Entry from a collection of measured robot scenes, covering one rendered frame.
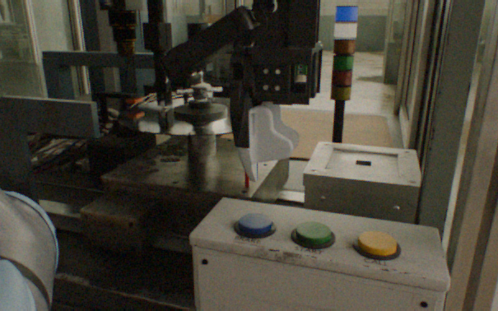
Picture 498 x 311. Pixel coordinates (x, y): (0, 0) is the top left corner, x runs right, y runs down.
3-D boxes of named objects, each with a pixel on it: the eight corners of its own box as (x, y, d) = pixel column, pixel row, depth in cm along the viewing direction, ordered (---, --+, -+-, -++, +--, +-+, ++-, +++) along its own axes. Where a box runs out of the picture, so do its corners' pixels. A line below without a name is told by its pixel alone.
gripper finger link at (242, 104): (244, 152, 40) (244, 64, 37) (230, 150, 41) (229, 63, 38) (258, 140, 45) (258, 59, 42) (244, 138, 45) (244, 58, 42)
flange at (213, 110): (223, 105, 89) (222, 95, 88) (230, 117, 79) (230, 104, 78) (172, 108, 87) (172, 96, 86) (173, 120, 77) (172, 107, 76)
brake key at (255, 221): (275, 229, 50) (275, 215, 49) (266, 246, 46) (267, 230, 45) (244, 225, 51) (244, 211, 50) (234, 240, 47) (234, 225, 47)
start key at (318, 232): (332, 239, 48) (333, 224, 47) (328, 257, 44) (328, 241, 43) (299, 233, 49) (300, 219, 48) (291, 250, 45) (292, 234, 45)
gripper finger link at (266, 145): (288, 197, 42) (291, 110, 39) (235, 189, 44) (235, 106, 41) (295, 185, 45) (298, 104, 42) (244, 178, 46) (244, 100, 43)
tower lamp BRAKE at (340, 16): (358, 21, 83) (359, 6, 82) (356, 21, 79) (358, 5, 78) (336, 21, 84) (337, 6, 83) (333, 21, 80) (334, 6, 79)
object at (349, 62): (354, 68, 86) (355, 53, 85) (352, 71, 82) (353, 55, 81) (332, 67, 88) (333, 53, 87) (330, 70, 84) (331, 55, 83)
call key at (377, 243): (394, 248, 46) (396, 233, 45) (395, 268, 42) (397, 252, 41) (358, 243, 47) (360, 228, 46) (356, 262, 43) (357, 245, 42)
